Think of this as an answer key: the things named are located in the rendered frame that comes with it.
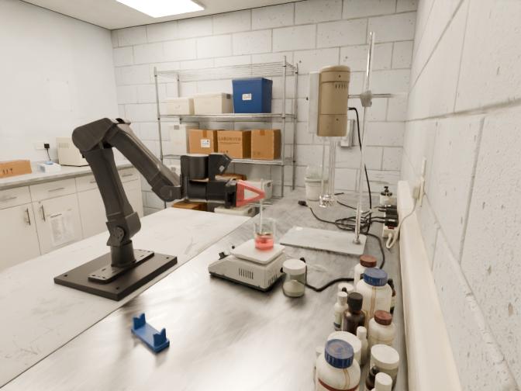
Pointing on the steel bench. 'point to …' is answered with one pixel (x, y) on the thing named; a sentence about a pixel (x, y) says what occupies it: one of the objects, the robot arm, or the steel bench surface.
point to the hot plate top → (246, 250)
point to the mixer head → (329, 102)
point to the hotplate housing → (250, 271)
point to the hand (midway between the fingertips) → (261, 194)
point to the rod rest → (149, 333)
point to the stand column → (364, 140)
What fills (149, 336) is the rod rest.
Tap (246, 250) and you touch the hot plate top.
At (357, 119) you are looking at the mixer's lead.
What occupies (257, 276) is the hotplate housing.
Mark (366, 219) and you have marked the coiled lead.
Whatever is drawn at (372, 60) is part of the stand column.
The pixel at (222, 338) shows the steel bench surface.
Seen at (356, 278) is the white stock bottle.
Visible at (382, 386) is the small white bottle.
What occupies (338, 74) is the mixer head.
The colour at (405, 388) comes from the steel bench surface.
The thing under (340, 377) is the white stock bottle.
